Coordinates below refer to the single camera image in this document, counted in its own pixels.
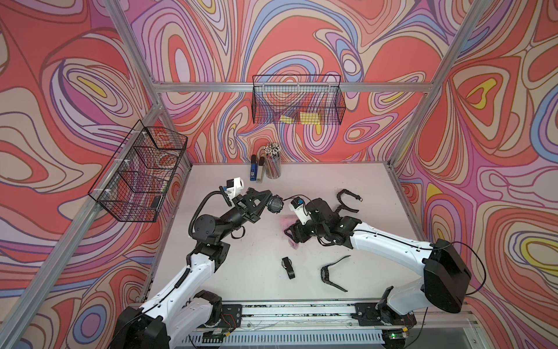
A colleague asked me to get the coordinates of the pencil cup with pencils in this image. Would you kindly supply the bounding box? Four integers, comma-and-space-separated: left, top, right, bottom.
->
264, 143, 281, 179

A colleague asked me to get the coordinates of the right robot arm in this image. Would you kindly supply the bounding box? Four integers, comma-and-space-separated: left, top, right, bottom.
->
284, 196, 472, 316

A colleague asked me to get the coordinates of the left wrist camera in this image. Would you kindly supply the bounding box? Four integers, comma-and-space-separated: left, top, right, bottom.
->
219, 177, 244, 201

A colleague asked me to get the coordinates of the pink microfibre cloth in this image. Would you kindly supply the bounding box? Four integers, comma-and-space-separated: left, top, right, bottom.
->
280, 214, 302, 250

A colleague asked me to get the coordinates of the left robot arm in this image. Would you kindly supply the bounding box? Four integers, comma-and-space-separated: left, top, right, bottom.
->
108, 188, 283, 348

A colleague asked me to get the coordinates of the wall wire basket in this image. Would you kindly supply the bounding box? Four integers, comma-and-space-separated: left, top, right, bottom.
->
88, 121, 187, 222
251, 73, 347, 126

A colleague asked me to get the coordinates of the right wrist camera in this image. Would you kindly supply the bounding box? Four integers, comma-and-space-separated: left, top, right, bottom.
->
289, 196, 311, 225

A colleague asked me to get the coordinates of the blue marker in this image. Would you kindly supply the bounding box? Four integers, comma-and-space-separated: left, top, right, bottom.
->
249, 154, 259, 182

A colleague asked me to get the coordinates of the small yellow block in basket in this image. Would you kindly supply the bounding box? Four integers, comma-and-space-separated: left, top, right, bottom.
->
279, 115, 296, 124

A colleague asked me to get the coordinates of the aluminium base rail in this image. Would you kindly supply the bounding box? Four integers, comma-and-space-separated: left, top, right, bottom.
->
117, 298, 463, 337

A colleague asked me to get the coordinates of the yellow sponge in basket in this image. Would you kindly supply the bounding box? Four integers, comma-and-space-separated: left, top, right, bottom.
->
299, 112, 321, 126

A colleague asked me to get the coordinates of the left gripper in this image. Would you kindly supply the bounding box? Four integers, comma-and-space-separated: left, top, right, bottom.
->
214, 195, 270, 246

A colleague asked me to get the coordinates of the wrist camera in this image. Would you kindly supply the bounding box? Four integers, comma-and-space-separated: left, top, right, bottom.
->
289, 196, 311, 225
219, 177, 244, 201

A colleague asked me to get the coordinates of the left wall wire basket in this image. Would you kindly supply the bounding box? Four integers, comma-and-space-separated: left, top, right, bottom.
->
88, 121, 187, 222

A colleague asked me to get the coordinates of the back wall wire basket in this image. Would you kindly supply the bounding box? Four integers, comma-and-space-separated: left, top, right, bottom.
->
251, 73, 347, 126

